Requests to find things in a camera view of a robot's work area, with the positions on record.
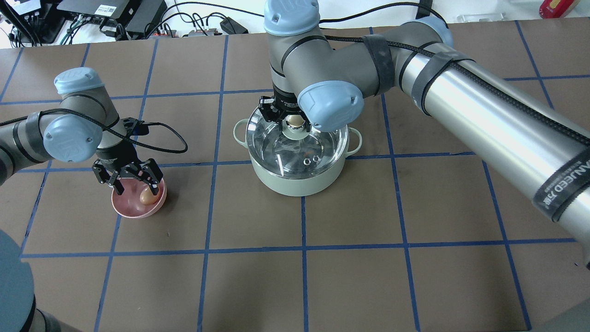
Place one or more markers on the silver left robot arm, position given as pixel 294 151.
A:
pixel 86 124

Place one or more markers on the glass pot lid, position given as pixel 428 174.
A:
pixel 293 154

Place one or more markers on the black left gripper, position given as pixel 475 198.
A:
pixel 116 163

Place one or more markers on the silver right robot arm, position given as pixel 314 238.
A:
pixel 539 151

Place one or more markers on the red object on desk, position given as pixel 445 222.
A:
pixel 556 8

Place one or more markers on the pale green electric pot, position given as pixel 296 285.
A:
pixel 300 187

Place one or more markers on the pink bowl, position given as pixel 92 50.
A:
pixel 128 205

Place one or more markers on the power strip with plugs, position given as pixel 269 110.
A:
pixel 171 33

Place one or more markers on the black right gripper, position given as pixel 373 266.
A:
pixel 284 107

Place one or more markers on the black mini computer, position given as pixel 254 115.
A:
pixel 136 16

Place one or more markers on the black power adapter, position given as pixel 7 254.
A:
pixel 232 27

